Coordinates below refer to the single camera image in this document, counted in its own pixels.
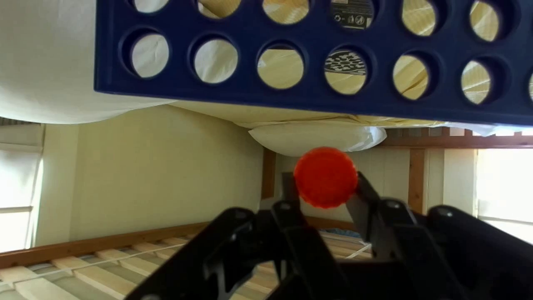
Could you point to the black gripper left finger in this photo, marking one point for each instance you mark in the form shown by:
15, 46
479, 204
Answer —
249, 261

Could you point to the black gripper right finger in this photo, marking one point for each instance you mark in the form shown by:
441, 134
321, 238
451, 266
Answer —
443, 256

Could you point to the orange game chip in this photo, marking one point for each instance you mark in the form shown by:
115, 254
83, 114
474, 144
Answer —
324, 178

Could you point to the blue gameboard with holes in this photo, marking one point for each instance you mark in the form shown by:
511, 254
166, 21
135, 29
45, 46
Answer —
309, 34

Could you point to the flat white pillow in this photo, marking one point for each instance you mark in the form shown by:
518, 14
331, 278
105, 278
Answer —
316, 138

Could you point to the black patterned box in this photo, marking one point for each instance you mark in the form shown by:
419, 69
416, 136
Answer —
344, 61

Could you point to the plump white pillow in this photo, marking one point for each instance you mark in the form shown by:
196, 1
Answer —
43, 61

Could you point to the wooden bunk bed frame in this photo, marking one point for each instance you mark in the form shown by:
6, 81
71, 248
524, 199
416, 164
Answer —
110, 243

